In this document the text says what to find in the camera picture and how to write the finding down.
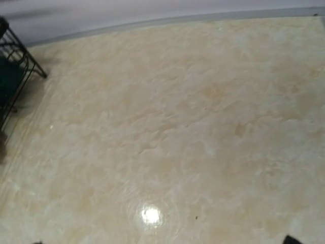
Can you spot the black wire dish rack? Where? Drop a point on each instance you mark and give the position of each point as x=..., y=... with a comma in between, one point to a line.
x=17, y=66

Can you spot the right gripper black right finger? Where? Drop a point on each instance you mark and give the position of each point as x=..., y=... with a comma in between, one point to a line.
x=294, y=240

